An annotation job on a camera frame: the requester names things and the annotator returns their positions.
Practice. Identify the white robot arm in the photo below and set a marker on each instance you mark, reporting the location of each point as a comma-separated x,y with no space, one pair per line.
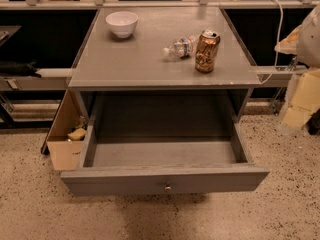
308,45

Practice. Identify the white ceramic bowl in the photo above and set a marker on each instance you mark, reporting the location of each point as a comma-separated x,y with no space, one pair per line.
122,23

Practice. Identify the clear plastic water bottle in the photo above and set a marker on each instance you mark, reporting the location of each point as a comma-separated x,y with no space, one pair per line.
182,47

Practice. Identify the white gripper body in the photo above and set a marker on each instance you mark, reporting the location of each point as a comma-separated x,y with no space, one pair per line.
310,42

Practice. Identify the black cloth on shelf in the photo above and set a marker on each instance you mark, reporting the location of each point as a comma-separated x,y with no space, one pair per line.
18,68

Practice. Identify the brass drawer knob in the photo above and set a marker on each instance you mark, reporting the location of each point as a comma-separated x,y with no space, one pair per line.
167,188

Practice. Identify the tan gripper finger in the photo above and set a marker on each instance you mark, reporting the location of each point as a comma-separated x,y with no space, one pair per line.
288,45

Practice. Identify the orange soda can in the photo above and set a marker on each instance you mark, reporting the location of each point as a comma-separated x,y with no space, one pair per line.
206,51

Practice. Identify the grey cabinet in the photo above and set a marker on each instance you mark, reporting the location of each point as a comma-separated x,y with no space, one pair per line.
108,63

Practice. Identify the grey open top drawer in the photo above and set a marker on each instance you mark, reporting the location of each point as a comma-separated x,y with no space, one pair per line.
136,144

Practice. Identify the yellow sponge in box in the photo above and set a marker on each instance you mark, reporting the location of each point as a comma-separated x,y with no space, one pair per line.
77,135

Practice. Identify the cardboard box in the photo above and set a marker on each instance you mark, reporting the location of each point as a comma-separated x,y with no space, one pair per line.
63,147

